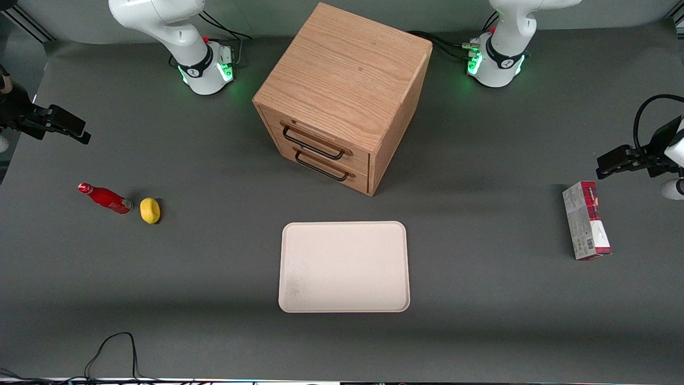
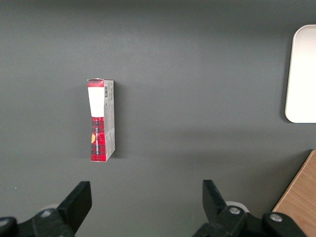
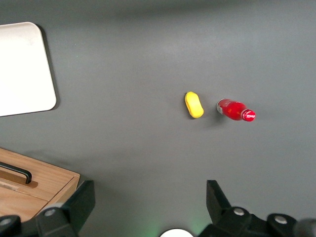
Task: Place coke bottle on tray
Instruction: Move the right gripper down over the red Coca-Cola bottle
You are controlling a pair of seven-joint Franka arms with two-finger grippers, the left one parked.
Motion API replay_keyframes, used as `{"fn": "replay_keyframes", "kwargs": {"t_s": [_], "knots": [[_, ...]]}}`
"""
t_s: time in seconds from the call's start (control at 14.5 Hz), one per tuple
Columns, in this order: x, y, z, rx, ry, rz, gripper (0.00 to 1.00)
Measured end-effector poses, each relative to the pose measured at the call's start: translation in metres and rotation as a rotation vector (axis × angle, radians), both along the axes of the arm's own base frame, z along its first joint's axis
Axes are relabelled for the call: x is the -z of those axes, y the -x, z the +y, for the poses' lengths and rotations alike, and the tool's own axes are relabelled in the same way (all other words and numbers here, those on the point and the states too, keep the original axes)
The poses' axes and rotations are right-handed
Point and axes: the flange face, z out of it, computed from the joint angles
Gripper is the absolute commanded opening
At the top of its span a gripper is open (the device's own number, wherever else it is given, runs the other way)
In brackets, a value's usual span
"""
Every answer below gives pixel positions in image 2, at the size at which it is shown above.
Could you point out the white rectangular tray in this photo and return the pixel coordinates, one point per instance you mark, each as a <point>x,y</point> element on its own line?
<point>302,79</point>

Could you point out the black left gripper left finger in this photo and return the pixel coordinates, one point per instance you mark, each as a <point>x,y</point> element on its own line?
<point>71,207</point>

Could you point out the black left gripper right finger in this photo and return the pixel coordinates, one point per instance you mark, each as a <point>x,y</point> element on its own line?
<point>217,212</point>

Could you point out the red plaid carton box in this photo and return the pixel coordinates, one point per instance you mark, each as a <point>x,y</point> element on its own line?
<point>98,128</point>

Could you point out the light wooden board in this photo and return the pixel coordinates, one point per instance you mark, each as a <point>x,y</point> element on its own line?
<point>300,197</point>

